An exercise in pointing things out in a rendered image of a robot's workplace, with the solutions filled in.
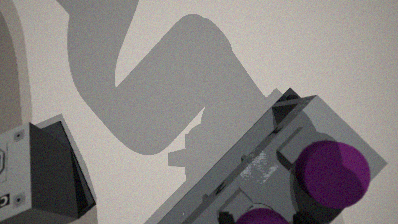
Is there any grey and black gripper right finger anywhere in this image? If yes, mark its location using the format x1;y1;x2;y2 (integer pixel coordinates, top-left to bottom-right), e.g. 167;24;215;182
293;211;320;224

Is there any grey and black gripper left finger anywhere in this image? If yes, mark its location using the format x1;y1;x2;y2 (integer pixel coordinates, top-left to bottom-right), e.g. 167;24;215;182
219;212;235;224

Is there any grey key housing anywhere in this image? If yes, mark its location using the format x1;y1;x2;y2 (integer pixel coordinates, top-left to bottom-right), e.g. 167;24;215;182
0;121;96;224

